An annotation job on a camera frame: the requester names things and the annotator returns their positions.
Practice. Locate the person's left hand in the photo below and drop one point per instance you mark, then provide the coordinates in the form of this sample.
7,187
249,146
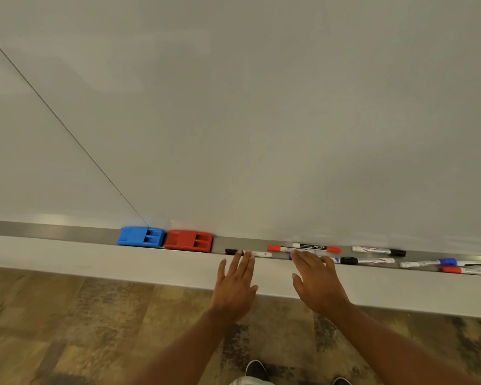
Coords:
232,294

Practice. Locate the person's right hand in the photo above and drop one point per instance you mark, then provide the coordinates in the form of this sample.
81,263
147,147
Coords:
320,288

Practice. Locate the person's left little finger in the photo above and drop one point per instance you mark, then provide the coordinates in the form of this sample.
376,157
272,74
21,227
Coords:
222,270

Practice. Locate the person's left thumb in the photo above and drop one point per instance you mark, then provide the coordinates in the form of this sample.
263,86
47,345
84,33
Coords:
253,291

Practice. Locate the person's right thumb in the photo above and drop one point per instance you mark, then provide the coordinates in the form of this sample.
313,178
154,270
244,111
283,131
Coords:
297,284

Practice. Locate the person's left middle finger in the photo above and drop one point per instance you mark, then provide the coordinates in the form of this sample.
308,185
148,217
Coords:
242,265

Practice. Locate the person's right middle finger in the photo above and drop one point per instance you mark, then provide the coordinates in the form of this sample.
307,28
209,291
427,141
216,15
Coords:
308,261

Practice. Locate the person's right little finger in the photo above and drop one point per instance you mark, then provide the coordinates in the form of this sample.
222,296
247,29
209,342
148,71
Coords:
328,267

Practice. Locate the person's left forearm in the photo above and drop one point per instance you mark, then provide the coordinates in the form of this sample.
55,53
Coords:
184,352

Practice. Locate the person's right forearm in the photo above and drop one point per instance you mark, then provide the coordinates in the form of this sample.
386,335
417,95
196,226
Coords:
388,352

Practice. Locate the blue cap white marker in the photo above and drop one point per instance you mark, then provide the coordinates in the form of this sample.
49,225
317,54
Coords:
448,262
336,260

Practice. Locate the black label red cap marker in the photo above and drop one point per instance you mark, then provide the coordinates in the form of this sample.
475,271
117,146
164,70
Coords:
314,247

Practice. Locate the black cap white marker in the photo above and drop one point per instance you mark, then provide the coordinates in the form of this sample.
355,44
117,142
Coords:
374,250
230,251
374,261

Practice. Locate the red cap white marker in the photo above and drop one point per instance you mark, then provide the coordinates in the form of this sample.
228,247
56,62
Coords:
451,270
274,248

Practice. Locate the red whiteboard eraser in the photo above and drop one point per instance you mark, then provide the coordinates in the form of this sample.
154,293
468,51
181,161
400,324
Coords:
182,239

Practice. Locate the person's black left shoe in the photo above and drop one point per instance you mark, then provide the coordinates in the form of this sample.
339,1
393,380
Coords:
257,370

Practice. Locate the person's black shoe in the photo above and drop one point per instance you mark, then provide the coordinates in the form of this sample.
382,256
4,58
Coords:
257,370
342,381

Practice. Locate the person's light trouser leg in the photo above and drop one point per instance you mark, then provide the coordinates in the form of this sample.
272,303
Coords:
250,381

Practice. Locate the blue whiteboard eraser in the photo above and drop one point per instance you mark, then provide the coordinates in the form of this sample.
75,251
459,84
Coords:
134,236

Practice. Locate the person's black right shoe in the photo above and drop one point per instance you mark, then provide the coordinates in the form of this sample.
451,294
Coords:
342,381

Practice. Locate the white marker with black stripe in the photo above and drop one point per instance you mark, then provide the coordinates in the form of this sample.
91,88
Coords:
477,263

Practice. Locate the white whiteboard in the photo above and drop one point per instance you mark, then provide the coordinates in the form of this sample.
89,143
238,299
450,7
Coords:
264,116

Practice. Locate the metal marker tray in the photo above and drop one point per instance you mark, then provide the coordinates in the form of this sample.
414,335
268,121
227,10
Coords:
64,232

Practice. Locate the white wall ledge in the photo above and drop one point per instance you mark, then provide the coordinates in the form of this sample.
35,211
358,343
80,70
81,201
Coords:
84,256

